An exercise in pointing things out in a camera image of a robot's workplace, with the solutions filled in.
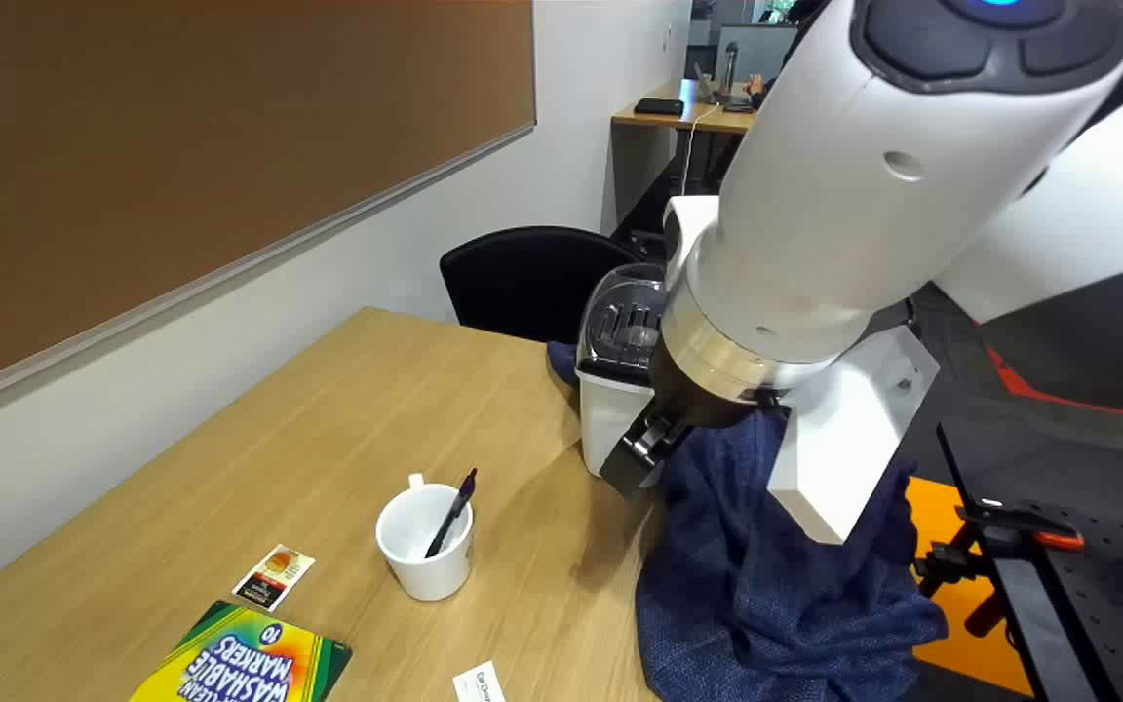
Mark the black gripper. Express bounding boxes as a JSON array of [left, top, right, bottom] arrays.
[[604, 370, 766, 498]]

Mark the black pen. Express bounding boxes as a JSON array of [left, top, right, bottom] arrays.
[[420, 463, 484, 563]]

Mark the white mug with star print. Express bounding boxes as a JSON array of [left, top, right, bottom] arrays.
[[372, 469, 481, 610]]

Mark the dark blue cloth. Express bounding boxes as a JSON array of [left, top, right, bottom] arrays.
[[546, 339, 953, 702]]

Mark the black office chair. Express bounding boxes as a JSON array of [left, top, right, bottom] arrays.
[[436, 223, 644, 348]]

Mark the wooden background desk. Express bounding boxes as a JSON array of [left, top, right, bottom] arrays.
[[609, 103, 761, 239]]

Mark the white printed card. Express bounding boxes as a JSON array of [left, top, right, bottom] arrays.
[[450, 658, 511, 702]]

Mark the orange floor mat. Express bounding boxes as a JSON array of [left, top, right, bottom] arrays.
[[906, 473, 1040, 698]]

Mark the black perforated breadboard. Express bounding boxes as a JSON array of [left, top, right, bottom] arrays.
[[932, 420, 1123, 702]]

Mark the green yellow marker box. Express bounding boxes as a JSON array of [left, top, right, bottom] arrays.
[[125, 595, 357, 702]]

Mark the brown cork board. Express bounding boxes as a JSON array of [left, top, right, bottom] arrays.
[[0, 0, 543, 442]]

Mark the orange handled clamp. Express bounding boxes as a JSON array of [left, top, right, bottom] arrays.
[[925, 498, 1091, 641]]

